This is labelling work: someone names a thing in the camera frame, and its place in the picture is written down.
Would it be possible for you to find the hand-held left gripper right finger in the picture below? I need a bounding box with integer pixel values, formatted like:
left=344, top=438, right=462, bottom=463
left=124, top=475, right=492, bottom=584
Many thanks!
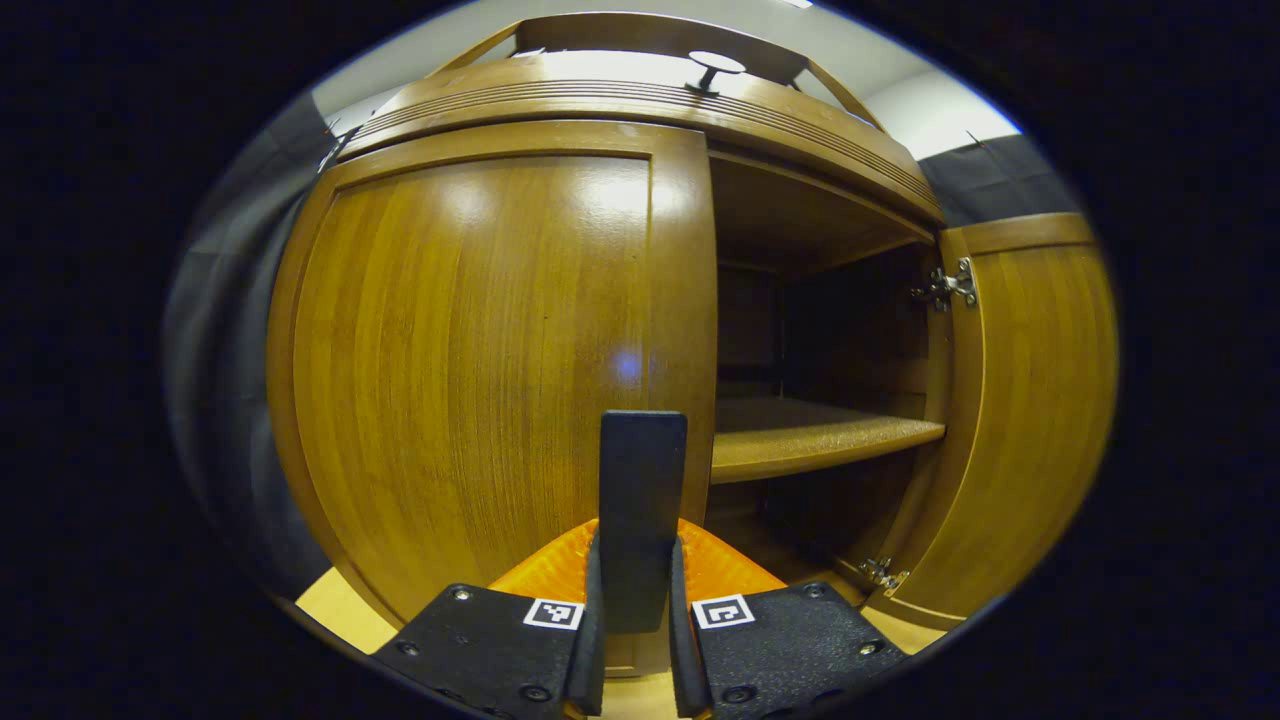
left=667, top=517, right=911, bottom=720

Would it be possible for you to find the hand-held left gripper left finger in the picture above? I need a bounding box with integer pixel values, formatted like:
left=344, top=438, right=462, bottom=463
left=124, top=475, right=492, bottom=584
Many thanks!
left=370, top=517, right=607, bottom=720

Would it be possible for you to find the black door handle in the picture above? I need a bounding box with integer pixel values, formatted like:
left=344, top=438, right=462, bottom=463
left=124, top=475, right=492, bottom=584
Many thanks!
left=598, top=410, right=689, bottom=635

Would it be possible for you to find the wooden shoe cabinet door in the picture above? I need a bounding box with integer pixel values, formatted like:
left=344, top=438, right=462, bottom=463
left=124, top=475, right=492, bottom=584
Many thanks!
left=865, top=212, right=1119, bottom=633
left=265, top=120, right=719, bottom=681

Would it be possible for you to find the wooden shoe cabinet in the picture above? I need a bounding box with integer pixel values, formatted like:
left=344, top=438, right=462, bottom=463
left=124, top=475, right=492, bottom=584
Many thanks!
left=320, top=10, right=951, bottom=641

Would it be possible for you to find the wooden inner shelf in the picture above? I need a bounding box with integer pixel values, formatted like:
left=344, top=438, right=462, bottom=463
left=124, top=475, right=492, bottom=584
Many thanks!
left=710, top=397, right=946, bottom=486

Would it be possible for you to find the wooden drawer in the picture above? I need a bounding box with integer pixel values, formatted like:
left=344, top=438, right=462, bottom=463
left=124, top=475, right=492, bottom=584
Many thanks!
left=340, top=50, right=946, bottom=226

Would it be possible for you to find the black round drawer knob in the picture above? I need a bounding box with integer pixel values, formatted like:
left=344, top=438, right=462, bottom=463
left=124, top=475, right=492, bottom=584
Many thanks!
left=686, top=50, right=747, bottom=96

